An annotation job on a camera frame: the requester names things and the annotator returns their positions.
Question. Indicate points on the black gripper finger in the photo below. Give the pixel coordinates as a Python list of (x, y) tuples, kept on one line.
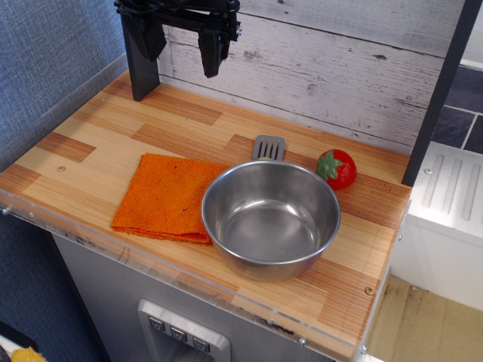
[(148, 36), (214, 48)]

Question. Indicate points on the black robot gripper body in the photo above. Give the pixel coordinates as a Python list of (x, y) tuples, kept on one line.
[(194, 16)]

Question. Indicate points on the grey spatula with green handle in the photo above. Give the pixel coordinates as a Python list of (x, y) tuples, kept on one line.
[(269, 148)]

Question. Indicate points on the orange cloth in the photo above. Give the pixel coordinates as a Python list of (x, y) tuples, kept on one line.
[(164, 199)]

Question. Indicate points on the red toy strawberry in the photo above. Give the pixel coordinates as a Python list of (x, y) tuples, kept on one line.
[(337, 169)]

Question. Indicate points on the stainless steel bowl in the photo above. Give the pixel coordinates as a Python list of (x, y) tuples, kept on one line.
[(270, 220)]

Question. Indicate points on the clear acrylic edge guard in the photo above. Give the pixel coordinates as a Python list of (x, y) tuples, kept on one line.
[(313, 317)]

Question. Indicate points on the grey panel with buttons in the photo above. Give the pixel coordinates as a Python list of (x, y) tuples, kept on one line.
[(172, 337)]

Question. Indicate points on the yellow object at corner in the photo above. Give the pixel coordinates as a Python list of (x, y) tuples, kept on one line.
[(26, 355)]

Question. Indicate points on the dark left upright post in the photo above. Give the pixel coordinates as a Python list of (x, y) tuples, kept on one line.
[(143, 73)]

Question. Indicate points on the dark upright post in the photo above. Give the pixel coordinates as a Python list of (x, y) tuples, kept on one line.
[(143, 73), (447, 74)]

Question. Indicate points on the dark right upright post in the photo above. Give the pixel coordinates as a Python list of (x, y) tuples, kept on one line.
[(447, 74)]

